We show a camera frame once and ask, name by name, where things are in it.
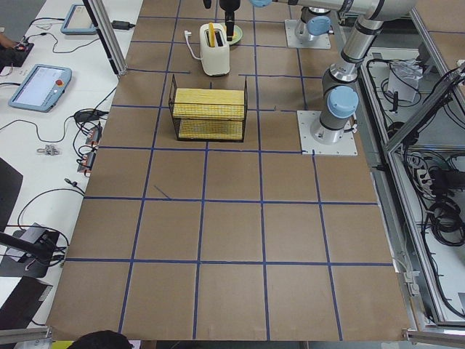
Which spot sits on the small metal bracket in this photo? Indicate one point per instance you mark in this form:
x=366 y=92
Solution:
x=48 y=150

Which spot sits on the black power adapter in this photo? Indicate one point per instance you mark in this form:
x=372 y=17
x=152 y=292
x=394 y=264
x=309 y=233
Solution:
x=122 y=25

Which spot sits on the aluminium frame post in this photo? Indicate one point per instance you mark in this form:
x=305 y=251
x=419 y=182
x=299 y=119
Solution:
x=100 y=20

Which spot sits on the far blue teach pendant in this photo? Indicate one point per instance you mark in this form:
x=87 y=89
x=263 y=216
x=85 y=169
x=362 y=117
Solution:
x=78 y=22

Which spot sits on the blue teach pendant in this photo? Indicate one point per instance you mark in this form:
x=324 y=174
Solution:
x=41 y=88
x=78 y=22

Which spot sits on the yellow toast slice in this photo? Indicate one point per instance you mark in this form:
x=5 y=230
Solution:
x=211 y=34

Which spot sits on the crumpled white paper box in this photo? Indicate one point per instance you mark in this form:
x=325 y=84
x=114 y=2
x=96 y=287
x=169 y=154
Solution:
x=404 y=79

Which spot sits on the yellow bamboo mat shelves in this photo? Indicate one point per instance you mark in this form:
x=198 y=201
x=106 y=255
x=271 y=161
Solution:
x=209 y=107

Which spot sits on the near blue teach pendant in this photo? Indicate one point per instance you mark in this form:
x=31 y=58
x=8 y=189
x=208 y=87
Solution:
x=41 y=88

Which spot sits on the green plate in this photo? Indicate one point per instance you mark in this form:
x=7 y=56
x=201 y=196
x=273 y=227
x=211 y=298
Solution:
x=237 y=35

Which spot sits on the person's dark hair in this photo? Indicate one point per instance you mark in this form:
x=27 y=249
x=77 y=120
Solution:
x=106 y=339

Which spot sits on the cream white toaster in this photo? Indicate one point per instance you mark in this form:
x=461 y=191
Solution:
x=215 y=60

